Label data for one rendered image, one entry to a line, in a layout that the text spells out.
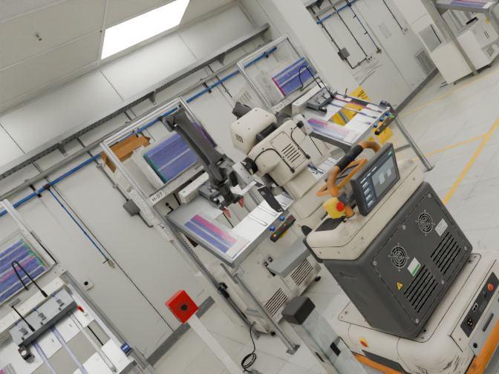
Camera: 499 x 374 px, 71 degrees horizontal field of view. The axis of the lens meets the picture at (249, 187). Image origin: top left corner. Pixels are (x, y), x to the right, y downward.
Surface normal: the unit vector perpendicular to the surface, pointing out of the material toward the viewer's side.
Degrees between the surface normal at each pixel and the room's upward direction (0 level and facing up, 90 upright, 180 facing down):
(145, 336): 90
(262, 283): 90
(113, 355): 47
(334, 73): 90
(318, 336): 90
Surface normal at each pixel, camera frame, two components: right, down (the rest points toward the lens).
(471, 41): -0.66, 0.57
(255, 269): 0.45, -0.22
